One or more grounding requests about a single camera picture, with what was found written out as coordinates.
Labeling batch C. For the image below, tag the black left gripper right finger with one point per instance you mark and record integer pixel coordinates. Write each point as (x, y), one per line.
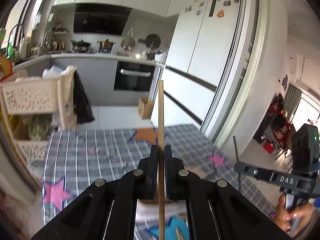
(174, 183)

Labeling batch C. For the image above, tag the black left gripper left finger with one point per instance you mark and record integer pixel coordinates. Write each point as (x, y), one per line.
(151, 173)

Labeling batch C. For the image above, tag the bamboo chopstick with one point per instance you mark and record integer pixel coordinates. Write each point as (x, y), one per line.
(179, 236)
(161, 175)

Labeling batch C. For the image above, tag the person's right hand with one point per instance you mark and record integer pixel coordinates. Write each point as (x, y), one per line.
(308, 214)

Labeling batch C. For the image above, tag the beige plastic utensil holder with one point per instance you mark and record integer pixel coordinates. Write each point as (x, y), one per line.
(147, 215)

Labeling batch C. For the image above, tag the cardboard box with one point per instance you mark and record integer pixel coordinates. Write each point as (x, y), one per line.
(145, 107)

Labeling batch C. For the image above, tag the grey checkered tablecloth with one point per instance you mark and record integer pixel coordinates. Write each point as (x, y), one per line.
(75, 159)

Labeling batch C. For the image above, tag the black hanging garment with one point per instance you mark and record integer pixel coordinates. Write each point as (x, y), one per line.
(82, 105)

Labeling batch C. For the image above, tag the black built-in oven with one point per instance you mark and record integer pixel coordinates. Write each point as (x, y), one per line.
(133, 76)

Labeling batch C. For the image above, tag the white refrigerator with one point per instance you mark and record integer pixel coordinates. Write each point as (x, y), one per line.
(197, 58)

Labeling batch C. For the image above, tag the white lattice storage cart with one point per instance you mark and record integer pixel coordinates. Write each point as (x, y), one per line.
(23, 97)

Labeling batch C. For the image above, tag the steel cooking pot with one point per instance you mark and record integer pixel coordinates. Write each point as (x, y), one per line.
(105, 46)

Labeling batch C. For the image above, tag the black wok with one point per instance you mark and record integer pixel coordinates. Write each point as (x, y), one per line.
(80, 46)

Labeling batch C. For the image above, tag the black range hood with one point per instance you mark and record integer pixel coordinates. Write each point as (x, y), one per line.
(98, 18)

